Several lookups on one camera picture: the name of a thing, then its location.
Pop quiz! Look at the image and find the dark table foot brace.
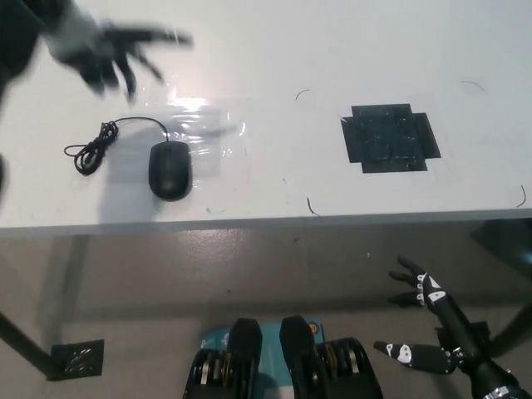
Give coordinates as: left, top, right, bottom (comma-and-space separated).
469, 219, 532, 261

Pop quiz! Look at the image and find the clear plastic sheet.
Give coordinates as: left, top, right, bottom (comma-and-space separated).
106, 85, 250, 180

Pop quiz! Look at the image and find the black floor plate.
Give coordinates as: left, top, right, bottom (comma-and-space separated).
44, 339, 106, 382

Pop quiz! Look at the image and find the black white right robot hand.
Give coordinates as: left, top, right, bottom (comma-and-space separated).
372, 255, 517, 395

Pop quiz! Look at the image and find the black tape patch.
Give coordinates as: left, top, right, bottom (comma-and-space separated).
340, 103, 442, 175

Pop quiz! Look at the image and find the black mouse cable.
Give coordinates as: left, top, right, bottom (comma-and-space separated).
63, 116, 170, 178

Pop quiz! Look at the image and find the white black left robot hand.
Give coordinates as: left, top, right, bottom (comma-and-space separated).
45, 8, 195, 101

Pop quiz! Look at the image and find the black computer mouse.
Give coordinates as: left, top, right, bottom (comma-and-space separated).
148, 140, 195, 203

